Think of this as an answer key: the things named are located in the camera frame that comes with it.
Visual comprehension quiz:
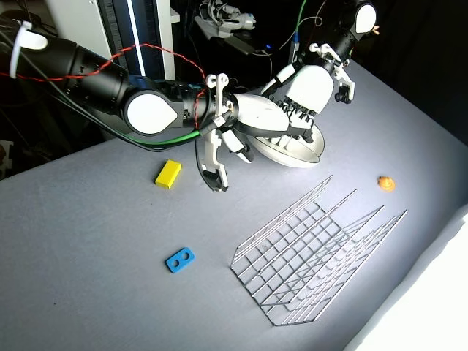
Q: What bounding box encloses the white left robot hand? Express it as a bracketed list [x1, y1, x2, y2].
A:
[260, 60, 336, 116]

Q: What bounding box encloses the white grey background device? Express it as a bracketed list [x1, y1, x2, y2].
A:
[193, 0, 257, 39]

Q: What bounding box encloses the silver wire plate rack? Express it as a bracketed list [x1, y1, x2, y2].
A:
[229, 174, 410, 327]

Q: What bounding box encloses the yellow rectangular block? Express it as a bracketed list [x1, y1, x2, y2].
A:
[154, 159, 183, 190]

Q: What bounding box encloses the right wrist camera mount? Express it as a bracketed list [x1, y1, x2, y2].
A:
[195, 72, 230, 194]

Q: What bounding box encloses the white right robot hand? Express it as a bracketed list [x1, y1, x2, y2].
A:
[220, 93, 318, 164]

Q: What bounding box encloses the small orange toy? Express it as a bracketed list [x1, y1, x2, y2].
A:
[377, 175, 396, 193]

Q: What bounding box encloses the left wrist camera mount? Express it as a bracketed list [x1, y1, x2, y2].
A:
[309, 42, 356, 105]

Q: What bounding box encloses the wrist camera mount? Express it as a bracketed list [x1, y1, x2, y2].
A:
[195, 72, 230, 194]
[309, 42, 356, 105]

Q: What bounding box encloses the black box with blue light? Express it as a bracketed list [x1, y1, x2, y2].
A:
[222, 31, 273, 56]

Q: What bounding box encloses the blue block with two holes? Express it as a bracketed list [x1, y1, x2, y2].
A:
[165, 246, 197, 274]

